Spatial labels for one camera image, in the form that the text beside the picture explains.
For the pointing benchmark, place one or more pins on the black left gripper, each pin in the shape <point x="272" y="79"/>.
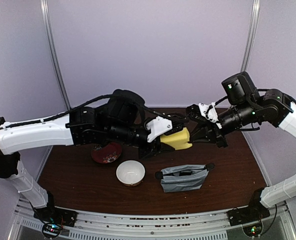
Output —
<point x="157" y="148"/>

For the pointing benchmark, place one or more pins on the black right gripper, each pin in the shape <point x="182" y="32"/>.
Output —
<point x="211" y="130"/>

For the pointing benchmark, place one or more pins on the yellow sponge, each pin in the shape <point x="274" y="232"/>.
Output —
<point x="179" y="140"/>

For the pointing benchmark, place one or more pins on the grey zip pouch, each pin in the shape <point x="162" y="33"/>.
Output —
<point x="171" y="182"/>

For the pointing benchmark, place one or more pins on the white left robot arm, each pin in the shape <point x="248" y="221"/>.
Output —
<point x="121" y="116"/>

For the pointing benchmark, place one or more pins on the red floral plate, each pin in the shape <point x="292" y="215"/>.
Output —
<point x="106" y="154"/>

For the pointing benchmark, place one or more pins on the white ceramic bowl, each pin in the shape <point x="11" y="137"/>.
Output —
<point x="130" y="173"/>

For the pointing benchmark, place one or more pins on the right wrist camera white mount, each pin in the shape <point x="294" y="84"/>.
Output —
<point x="203" y="112"/>

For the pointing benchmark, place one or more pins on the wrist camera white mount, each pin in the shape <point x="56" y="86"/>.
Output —
<point x="203" y="112"/>
<point x="161" y="126"/>

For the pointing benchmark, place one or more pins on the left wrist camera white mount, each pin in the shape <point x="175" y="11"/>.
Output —
<point x="161" y="126"/>

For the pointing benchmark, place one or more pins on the right aluminium corner post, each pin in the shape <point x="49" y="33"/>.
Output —
<point x="252" y="30"/>

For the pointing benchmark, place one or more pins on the aluminium corner post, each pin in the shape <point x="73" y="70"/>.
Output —
<point x="44" y="5"/>
<point x="252" y="30"/>

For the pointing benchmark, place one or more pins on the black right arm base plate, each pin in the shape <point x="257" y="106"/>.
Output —
<point x="245" y="215"/>

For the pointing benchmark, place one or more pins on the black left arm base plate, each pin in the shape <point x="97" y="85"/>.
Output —
<point x="55" y="215"/>

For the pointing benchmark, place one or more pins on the left aluminium corner post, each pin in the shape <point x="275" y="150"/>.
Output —
<point x="44" y="5"/>

